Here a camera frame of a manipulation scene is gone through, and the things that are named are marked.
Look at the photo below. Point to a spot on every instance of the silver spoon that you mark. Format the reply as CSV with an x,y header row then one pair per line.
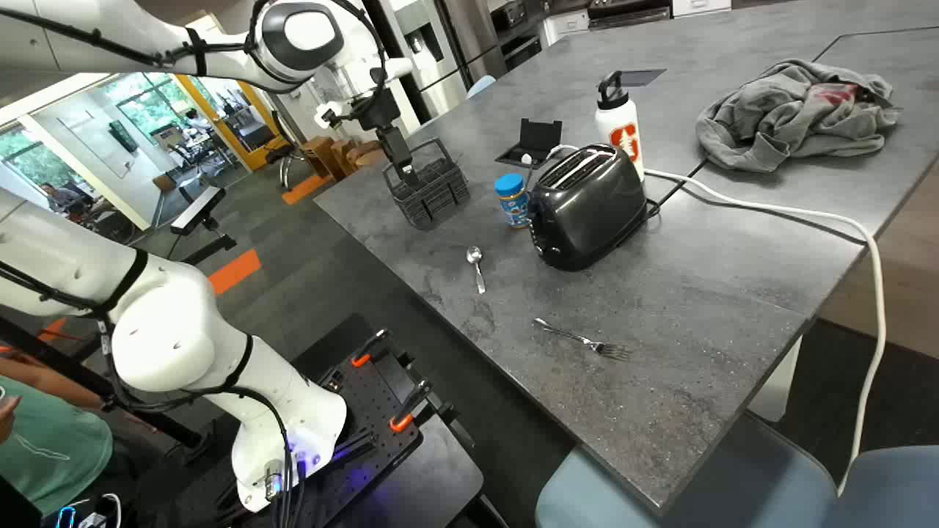
x,y
477,269

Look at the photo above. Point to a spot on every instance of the silver fork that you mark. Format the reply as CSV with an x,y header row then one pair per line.
x,y
575,338

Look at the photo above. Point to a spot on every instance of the crumpled grey cloth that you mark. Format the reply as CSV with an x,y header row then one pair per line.
x,y
794,118

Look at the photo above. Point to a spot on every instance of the white water bottle black cap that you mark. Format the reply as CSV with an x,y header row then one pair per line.
x,y
621,127

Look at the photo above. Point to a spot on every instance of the clear jar blue lid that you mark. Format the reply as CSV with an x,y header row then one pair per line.
x,y
512,201

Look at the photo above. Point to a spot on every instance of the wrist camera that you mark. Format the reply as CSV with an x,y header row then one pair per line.
x,y
368,112

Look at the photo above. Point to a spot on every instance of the black toaster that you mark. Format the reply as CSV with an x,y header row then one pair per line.
x,y
588,210

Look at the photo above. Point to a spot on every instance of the stainless steel refrigerator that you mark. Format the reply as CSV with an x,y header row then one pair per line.
x,y
436,49

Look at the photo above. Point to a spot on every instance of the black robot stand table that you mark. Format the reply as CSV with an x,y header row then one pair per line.
x,y
428,487

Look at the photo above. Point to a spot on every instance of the table power hatch cover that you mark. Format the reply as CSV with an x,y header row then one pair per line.
x,y
640,78

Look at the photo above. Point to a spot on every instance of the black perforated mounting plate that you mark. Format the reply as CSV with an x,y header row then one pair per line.
x,y
376,392

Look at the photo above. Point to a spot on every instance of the white table leg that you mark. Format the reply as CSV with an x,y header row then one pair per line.
x,y
779,385

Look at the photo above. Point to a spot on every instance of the person in green shirt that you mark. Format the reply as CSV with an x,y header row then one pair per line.
x,y
48,449

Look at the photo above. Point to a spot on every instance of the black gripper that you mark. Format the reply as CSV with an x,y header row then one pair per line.
x,y
393,138

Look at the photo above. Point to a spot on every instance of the bare person forearm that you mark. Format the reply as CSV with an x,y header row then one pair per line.
x,y
48,383

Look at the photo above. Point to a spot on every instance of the blue chair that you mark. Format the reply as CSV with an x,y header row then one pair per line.
x,y
684,480

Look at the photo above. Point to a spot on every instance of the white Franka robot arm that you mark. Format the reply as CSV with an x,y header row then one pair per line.
x,y
166,333

